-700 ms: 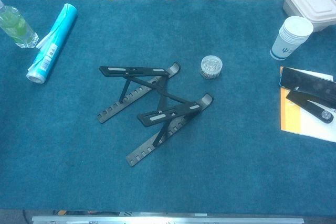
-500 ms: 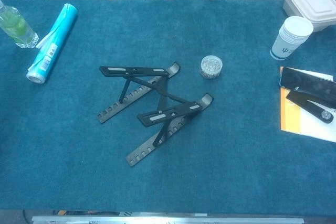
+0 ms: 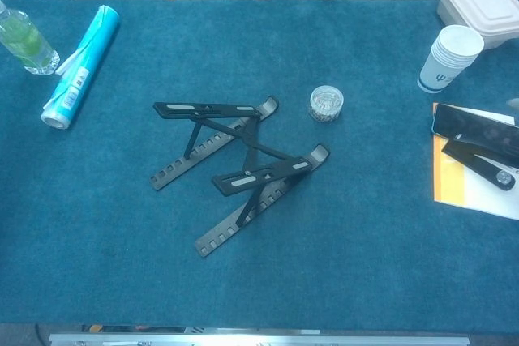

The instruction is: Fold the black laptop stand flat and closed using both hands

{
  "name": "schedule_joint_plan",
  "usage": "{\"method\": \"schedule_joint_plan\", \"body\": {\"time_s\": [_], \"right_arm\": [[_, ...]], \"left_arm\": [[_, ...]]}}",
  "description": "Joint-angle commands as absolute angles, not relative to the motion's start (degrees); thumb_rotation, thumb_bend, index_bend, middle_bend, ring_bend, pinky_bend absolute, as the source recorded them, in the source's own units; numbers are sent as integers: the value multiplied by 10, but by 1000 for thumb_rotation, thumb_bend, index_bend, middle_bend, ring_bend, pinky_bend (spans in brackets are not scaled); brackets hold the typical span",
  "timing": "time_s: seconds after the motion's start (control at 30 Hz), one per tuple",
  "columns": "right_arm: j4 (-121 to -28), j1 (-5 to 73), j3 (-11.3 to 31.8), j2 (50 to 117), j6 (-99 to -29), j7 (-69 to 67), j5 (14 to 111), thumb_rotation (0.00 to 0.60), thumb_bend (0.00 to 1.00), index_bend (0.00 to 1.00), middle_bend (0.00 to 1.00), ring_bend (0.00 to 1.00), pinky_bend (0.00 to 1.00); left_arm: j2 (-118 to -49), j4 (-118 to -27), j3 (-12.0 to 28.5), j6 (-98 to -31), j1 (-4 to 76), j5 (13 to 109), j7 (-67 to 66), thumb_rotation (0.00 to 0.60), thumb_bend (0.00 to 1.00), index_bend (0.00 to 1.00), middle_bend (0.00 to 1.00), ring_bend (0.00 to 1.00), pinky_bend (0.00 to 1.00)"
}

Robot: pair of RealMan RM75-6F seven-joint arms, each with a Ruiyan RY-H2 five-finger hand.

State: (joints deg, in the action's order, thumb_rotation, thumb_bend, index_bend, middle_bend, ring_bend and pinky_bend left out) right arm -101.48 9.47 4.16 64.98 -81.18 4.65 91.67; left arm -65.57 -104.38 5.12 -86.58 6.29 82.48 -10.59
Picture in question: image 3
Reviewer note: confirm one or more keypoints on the yellow and white notebook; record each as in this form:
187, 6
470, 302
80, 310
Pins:
454, 188

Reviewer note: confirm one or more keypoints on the black folding laptop stand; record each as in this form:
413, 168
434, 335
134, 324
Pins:
211, 110

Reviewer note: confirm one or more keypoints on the clear jar of paper clips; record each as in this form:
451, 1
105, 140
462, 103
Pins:
327, 103

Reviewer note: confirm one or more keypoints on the beige lidded takeaway box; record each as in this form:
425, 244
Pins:
482, 1

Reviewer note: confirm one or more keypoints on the small yellow object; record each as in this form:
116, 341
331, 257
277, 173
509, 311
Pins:
95, 328

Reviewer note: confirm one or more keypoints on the blue carpet table cover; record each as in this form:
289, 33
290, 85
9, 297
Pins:
365, 200

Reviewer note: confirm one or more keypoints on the black smartphone with blue case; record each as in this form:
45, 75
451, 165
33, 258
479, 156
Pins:
466, 123

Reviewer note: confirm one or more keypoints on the light blue plastic wrap roll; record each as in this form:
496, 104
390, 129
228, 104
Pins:
93, 46

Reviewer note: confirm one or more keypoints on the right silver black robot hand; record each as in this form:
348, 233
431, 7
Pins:
514, 103

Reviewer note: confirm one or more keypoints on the clear bottle with green label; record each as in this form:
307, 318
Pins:
24, 38

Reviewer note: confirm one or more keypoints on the black stapler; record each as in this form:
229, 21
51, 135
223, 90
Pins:
478, 163

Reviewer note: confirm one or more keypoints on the silver aluminium rail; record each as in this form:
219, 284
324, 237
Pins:
259, 340

